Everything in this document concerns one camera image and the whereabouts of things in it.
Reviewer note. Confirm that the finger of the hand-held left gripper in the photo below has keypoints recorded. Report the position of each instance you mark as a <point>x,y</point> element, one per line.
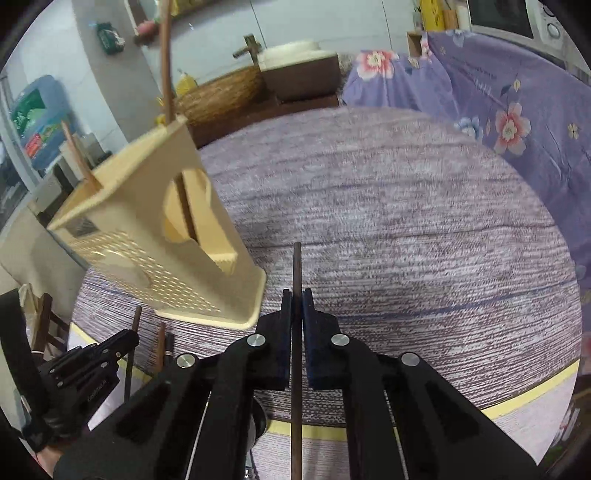
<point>117,345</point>

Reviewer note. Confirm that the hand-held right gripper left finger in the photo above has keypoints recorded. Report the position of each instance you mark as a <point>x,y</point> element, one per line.
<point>278,344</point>

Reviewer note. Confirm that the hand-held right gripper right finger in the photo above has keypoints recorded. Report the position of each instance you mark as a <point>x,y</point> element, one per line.
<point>318,344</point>

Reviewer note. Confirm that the black chopstick with gold band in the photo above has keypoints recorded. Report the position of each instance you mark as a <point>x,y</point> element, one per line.
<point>170,344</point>

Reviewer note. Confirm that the beige plastic utensil holder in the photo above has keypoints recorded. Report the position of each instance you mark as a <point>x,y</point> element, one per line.
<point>138,258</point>

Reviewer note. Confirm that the wooden chair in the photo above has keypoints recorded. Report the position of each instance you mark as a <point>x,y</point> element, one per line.
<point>46,318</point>

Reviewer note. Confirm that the dark wooden counter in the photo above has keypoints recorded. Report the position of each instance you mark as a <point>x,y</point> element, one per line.
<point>300,106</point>

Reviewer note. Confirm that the blue water bottle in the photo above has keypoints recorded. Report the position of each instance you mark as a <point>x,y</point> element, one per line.
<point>37,120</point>

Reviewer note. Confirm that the purple floral cloth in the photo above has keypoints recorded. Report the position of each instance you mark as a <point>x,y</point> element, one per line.
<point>508,184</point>

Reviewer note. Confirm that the woven basket sink basin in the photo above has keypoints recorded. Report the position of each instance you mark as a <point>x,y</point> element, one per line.
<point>221,97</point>

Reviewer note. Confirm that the yellow soap bottle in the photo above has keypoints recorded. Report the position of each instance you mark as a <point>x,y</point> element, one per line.
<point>186,84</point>

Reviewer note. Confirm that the brown and white rice cooker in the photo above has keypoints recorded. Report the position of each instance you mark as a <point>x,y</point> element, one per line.
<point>298,74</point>

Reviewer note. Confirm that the bronze faucet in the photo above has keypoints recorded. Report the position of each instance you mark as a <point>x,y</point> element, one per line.
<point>248,46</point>

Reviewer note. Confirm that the green packet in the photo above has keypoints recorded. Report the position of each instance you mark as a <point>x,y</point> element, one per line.
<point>109,39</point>

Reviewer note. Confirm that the small wooden box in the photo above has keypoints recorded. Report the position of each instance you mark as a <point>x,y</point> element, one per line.
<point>414,44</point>

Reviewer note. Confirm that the pink soap dish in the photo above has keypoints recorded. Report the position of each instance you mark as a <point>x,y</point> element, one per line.
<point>147,28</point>

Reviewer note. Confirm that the yellow packet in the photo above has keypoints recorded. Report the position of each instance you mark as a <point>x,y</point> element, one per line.
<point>434,14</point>

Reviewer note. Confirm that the white microwave oven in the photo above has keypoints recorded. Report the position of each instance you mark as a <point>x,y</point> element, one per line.
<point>517,18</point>

